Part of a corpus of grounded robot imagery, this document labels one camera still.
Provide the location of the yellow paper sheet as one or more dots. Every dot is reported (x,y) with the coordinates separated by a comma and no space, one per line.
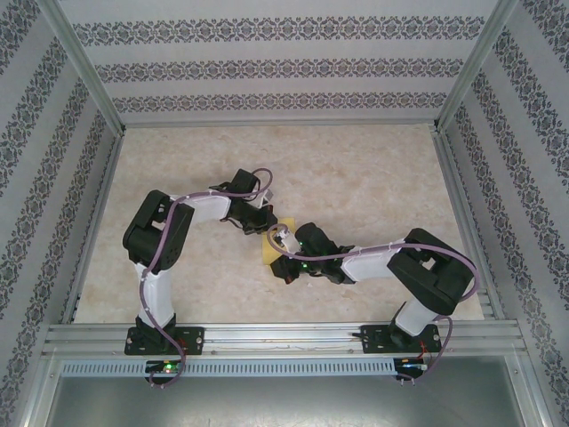
(271,253)

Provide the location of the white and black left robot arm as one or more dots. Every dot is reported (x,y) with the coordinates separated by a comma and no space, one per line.
(204,209)

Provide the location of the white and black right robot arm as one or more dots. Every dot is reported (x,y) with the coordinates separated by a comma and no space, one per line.
(427,276)

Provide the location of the brushed grey metal panel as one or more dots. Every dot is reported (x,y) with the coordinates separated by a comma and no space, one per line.
(284,402)

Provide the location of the right controller board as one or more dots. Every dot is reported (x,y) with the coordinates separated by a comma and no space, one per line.
(411,365)

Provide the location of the left controller board green light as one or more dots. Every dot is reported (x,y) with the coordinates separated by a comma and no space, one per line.
(166,367)

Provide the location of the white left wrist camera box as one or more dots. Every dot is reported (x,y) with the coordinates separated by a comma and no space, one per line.
(268,198)

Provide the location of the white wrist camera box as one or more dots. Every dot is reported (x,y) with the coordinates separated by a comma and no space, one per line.
(268,198)
(288,240)

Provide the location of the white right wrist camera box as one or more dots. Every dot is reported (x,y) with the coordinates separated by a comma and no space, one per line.
(288,240)

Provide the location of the aluminium mounting rail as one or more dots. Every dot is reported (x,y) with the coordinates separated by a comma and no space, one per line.
(284,340)

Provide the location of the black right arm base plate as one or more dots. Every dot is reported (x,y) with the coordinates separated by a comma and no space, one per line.
(378,340)

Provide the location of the aluminium back frame rail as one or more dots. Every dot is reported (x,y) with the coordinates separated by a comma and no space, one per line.
(280,123)

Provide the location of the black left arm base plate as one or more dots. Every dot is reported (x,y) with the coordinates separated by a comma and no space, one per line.
(195,340)

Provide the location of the aluminium side frame rail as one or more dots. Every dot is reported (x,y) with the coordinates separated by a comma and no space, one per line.
(460,200)
(98,222)

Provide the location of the aluminium frame post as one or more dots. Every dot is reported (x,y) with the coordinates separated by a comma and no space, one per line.
(84,66)
(475,62)

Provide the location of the aluminium front frame bar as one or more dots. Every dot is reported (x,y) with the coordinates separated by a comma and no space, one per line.
(33,400)
(539,400)

